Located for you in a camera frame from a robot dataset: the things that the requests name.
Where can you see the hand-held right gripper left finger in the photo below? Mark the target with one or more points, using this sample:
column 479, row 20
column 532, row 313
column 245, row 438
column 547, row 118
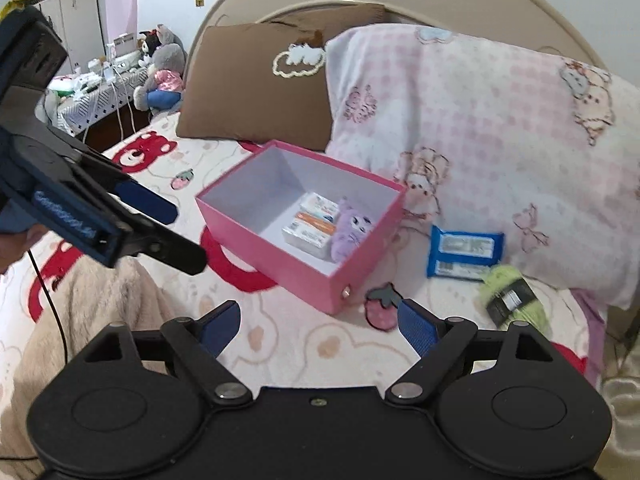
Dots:
column 222, row 329

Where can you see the gold curtain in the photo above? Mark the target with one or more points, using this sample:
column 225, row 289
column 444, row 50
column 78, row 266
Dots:
column 620, row 410

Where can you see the table with patterned cloth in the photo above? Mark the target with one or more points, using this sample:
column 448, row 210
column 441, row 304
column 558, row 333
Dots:
column 85, row 105

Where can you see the white tissue packet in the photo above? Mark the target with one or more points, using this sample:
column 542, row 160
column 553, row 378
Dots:
column 320, row 205

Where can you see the black and white plush toy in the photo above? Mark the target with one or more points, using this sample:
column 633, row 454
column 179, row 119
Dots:
column 150, row 40

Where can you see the white cabinet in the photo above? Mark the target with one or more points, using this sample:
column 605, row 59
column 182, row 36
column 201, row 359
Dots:
column 80, row 25

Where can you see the grey plush toy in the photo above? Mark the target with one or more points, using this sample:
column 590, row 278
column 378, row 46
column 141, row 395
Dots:
column 167, row 60

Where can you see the beige fleece blanket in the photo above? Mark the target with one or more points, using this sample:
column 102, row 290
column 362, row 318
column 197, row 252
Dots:
column 110, row 300

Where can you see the clear box with orange label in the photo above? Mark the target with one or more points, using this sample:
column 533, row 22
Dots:
column 307, row 235

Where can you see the pink checked pillow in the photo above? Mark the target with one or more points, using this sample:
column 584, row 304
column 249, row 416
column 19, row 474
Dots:
column 475, row 125

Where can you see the purple plush toy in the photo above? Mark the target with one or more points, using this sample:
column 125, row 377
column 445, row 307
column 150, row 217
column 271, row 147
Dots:
column 352, row 230

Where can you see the brown pillow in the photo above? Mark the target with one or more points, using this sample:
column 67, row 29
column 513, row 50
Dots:
column 250, row 100

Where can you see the green yarn ball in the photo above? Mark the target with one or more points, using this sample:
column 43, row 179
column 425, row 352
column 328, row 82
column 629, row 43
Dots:
column 530, row 305

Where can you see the pink cardboard box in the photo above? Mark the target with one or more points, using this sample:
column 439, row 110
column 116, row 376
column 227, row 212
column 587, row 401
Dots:
column 280, row 265

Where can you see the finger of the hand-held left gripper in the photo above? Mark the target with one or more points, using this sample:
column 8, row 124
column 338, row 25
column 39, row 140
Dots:
column 150, row 202
column 170, row 250

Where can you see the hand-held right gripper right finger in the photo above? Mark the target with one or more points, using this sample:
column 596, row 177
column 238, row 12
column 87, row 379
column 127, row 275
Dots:
column 417, row 329

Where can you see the blue wet wipes pack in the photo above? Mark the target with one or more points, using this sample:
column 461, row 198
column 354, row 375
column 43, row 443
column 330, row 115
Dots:
column 465, row 252

